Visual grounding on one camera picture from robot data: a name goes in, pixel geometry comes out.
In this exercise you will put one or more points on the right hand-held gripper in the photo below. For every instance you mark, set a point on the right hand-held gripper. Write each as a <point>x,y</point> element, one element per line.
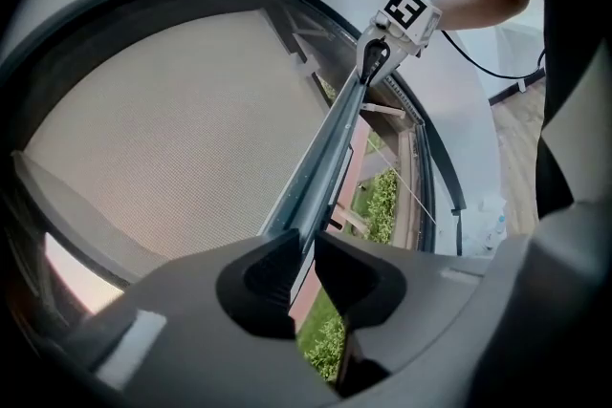
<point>406,14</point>

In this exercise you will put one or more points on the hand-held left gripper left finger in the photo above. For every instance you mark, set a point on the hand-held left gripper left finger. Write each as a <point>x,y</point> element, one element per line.
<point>191,325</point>

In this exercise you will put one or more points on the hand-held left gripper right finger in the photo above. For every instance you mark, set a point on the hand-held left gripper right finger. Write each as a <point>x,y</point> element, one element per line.
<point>382,291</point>

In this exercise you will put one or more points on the person's right forearm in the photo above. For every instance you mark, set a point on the person's right forearm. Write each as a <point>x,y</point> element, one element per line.
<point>478,0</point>

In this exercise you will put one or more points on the clear plastic water bottle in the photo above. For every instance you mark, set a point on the clear plastic water bottle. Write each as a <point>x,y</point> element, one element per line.
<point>499,224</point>

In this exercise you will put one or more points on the black trousers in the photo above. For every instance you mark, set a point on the black trousers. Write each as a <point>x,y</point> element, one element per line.
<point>550,177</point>

